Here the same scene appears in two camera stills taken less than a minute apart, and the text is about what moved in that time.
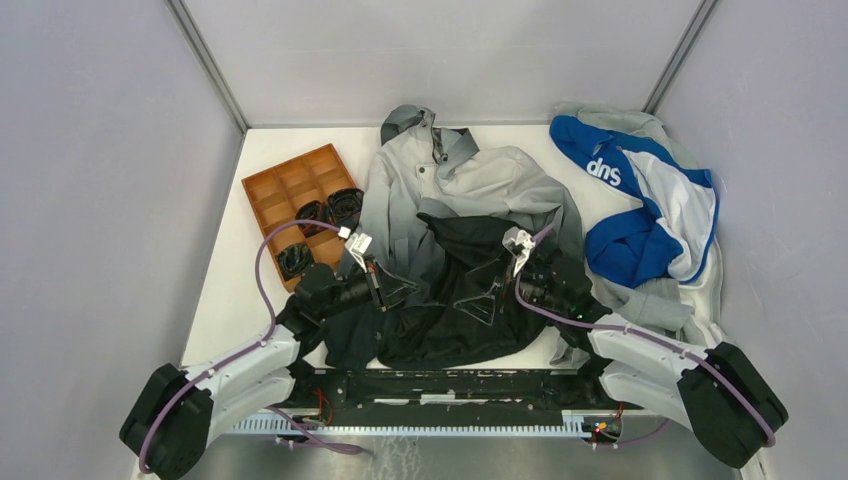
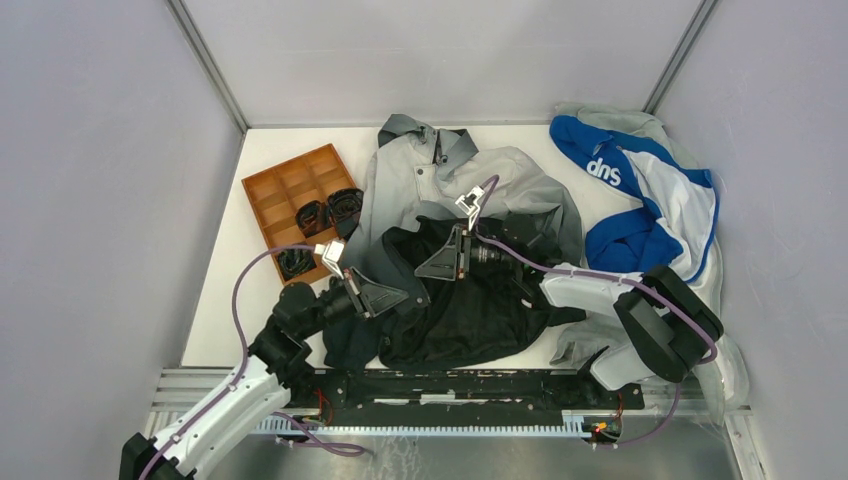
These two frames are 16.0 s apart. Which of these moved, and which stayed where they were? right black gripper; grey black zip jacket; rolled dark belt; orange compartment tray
Moved: right black gripper
Stayed: grey black zip jacket; orange compartment tray; rolled dark belt
